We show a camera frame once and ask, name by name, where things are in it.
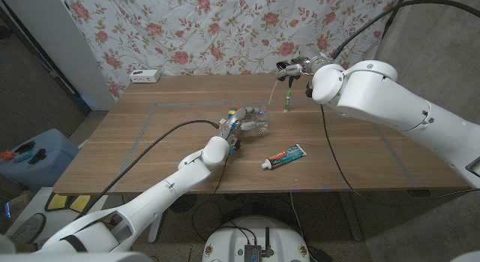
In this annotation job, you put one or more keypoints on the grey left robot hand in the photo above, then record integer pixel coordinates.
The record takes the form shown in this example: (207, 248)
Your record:
(236, 119)

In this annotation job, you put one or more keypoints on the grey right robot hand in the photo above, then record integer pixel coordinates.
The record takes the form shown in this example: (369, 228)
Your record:
(315, 63)

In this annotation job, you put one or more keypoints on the clear dispenser bottle black pump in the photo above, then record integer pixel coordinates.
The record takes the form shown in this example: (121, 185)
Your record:
(261, 130)

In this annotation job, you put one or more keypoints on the black pump top with tube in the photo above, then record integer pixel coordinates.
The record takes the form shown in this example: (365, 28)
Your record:
(290, 82)

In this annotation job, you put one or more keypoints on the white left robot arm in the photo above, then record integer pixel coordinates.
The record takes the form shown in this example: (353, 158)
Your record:
(157, 190)

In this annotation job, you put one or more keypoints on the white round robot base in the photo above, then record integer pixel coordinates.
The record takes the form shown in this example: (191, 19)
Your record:
(228, 239)

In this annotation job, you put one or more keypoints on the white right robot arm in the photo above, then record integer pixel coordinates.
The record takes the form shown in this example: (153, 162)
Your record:
(393, 100)

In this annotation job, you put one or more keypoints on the green Expo marker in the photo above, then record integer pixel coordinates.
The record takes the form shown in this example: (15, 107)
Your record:
(287, 100)

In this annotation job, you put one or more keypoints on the toothpaste tube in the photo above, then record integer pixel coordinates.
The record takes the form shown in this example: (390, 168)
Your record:
(285, 157)

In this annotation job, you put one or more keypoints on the colourful wooden maraca toy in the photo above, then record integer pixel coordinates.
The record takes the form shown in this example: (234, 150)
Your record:
(232, 112)

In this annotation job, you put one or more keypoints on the floral backdrop cloth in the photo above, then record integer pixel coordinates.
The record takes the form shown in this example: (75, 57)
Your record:
(243, 37)

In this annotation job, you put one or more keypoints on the black backdrop stand pole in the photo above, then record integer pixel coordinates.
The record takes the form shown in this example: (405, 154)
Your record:
(392, 18)

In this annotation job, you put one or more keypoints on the white power strip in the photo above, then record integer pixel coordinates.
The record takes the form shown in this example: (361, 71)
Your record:
(144, 76)

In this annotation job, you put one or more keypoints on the black radio box with antenna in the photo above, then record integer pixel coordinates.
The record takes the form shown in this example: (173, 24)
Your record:
(253, 252)

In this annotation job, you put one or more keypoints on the white table leg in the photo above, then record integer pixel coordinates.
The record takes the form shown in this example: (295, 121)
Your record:
(156, 228)

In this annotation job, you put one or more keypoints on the grey table leg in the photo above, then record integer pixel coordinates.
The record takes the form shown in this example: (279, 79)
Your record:
(350, 217)

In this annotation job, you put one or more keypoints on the black power adapter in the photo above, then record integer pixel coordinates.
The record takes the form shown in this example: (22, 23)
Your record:
(318, 254)

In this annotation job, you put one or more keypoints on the blue storage bin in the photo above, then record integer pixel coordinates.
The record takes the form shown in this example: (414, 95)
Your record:
(48, 172)

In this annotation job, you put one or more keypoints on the yellow black floor mat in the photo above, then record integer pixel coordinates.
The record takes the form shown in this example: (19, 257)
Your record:
(60, 202)

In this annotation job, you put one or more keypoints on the black toothed comb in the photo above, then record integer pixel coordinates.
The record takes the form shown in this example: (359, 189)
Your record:
(37, 157)

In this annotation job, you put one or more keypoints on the white robot torso shell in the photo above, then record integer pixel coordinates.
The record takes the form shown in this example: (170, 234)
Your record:
(75, 257)

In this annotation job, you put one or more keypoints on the black plastic clip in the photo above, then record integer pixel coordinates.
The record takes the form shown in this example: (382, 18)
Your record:
(25, 146)

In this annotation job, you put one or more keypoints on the teal plastic tool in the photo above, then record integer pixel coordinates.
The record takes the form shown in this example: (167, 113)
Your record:
(24, 157)

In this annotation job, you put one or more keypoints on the grey shoe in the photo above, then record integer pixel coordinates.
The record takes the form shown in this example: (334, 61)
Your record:
(28, 228)

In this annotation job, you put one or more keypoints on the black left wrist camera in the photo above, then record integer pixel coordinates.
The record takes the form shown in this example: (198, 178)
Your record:
(235, 145)

